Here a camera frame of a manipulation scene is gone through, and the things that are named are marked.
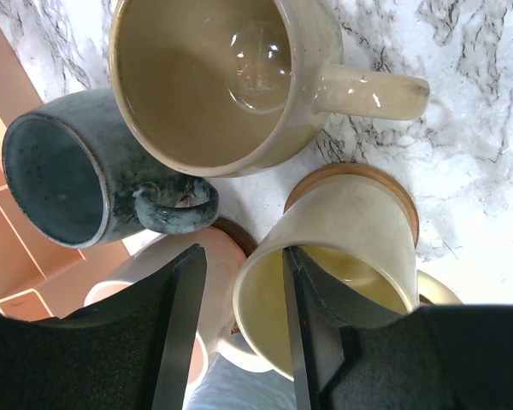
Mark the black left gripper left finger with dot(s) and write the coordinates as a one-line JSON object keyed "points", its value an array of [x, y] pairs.
{"points": [[131, 350]]}

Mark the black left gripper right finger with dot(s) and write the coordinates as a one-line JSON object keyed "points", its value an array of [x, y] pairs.
{"points": [[351, 353]]}

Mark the pink mug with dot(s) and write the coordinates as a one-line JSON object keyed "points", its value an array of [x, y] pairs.
{"points": [[224, 260]]}

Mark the yellow mug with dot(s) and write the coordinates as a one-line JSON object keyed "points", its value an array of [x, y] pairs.
{"points": [[356, 230]]}

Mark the grey mug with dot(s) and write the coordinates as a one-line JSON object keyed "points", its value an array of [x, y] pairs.
{"points": [[80, 176]]}

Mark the tan mug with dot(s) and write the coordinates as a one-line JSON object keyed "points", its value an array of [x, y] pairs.
{"points": [[229, 88]]}

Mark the blue mug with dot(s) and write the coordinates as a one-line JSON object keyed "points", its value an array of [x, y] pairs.
{"points": [[226, 386]]}

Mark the dark walnut coaster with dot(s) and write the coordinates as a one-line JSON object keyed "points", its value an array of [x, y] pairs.
{"points": [[237, 233]]}

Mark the peach plastic file organizer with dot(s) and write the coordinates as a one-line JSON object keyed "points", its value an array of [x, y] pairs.
{"points": [[39, 278]]}

